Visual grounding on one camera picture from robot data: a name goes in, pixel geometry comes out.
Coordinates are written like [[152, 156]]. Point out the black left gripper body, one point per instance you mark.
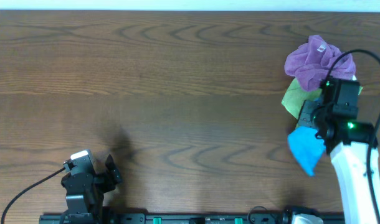
[[109, 181]]

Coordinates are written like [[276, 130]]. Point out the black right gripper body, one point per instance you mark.
[[309, 116]]

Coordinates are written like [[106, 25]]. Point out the blue microfiber cloth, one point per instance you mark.
[[306, 148]]

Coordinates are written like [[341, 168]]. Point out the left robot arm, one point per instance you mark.
[[85, 190]]

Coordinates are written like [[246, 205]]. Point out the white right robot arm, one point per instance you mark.
[[332, 128]]

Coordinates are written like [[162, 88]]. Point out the green microfiber cloth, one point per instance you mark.
[[295, 97]]

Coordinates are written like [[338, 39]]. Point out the purple microfiber cloth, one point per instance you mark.
[[311, 62]]

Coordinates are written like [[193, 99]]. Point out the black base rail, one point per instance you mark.
[[140, 218]]

